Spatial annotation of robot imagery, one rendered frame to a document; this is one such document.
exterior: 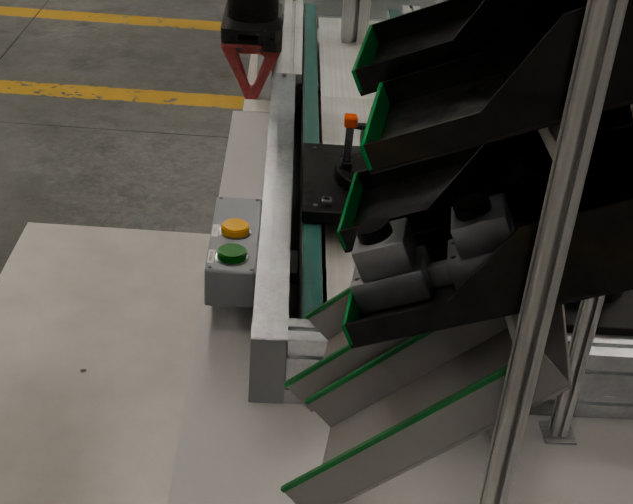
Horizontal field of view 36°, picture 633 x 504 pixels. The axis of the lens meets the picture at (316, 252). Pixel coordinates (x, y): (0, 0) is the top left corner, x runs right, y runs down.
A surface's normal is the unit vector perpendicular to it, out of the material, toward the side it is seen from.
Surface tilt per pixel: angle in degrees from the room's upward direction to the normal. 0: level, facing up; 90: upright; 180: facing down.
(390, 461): 90
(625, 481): 0
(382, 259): 90
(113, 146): 0
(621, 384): 90
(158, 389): 0
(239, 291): 90
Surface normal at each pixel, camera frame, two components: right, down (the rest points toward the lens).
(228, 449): 0.07, -0.85
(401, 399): -0.65, -0.70
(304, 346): 0.00, 0.52
